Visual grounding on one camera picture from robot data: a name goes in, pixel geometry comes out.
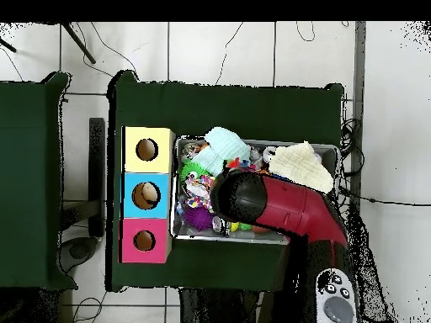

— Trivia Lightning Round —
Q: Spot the multicolour puffer caterpillar toy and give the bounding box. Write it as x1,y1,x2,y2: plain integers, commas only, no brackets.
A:
223,156,252,171

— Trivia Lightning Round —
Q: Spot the mint green knitted cloth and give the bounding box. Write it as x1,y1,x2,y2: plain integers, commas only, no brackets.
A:
192,126,252,177

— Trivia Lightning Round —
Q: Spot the clear plastic packet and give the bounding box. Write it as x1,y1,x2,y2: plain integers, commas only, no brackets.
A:
174,194,187,216

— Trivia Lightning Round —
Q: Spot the black and silver drink can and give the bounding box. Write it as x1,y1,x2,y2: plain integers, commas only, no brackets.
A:
212,216,231,236

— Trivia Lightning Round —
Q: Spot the wooden box with three holes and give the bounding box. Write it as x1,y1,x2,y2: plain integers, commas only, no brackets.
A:
119,125,177,264

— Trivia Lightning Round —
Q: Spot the small green puffer toy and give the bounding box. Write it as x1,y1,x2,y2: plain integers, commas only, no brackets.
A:
179,161,213,184

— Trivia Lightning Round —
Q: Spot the dark green table cloth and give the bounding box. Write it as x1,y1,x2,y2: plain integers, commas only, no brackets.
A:
105,69,345,300

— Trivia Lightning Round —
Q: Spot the cream knitted cloth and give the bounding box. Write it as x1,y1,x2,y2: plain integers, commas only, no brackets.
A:
269,140,334,194

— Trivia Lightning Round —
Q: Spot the black upright panel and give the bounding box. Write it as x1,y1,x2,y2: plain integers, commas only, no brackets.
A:
88,117,106,238

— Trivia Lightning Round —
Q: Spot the grey stand foot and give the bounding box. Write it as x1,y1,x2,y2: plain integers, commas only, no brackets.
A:
59,236,99,273

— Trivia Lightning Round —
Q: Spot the dark green side cloth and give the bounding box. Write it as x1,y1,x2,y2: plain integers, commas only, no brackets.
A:
0,71,78,292

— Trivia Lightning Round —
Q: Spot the black tripod leg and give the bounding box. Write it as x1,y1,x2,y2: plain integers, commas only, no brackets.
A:
61,22,97,65

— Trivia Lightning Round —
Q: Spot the silver wire mesh bin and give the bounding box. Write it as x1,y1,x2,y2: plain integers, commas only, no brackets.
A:
171,135,340,247

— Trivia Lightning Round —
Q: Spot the black cable bundle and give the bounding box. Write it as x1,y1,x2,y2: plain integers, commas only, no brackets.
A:
338,117,366,177

